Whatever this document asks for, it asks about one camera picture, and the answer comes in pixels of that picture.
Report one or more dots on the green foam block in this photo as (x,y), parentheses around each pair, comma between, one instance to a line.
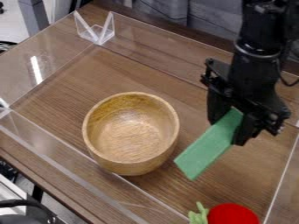
(201,153)

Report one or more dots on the black device at bottom left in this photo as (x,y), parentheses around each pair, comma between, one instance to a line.
(36,213)

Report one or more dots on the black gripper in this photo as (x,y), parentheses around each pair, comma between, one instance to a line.
(243,85)

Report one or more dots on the red plush strawberry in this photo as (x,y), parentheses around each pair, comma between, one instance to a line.
(227,213)

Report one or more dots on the clear acrylic tray walls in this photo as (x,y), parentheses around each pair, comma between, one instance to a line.
(56,75)

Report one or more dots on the clear acrylic corner bracket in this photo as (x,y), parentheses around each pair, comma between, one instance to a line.
(95,33)

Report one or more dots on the wooden bowl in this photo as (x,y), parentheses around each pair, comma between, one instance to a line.
(129,131)

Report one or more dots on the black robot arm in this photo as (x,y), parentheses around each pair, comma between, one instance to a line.
(269,26)

